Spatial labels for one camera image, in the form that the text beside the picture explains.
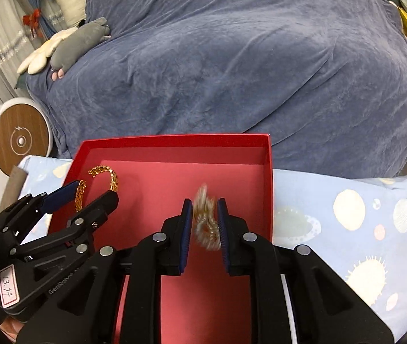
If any pearl bracelet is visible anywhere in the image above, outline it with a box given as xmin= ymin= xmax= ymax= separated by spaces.
xmin=193 ymin=184 xmax=222 ymax=252

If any red curtain tie bow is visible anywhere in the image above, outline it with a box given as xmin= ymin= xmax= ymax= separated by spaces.
xmin=22 ymin=9 xmax=43 ymax=38

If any white flower plush cushion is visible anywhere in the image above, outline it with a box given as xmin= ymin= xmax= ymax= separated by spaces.
xmin=17 ymin=27 xmax=78 ymax=75

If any round wooden side table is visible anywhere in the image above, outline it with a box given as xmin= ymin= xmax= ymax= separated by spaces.
xmin=0 ymin=98 xmax=53 ymax=203

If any planet print light-blue cloth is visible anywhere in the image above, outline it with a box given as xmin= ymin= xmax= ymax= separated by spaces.
xmin=17 ymin=155 xmax=407 ymax=341

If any brown card tag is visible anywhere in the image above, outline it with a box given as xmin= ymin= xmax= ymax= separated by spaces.
xmin=0 ymin=166 xmax=28 ymax=212

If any red jewelry tray box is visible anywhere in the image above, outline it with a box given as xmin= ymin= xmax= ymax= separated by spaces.
xmin=67 ymin=134 xmax=273 ymax=343

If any grey plush toy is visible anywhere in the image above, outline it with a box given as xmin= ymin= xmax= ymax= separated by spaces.
xmin=50 ymin=17 xmax=110 ymax=81

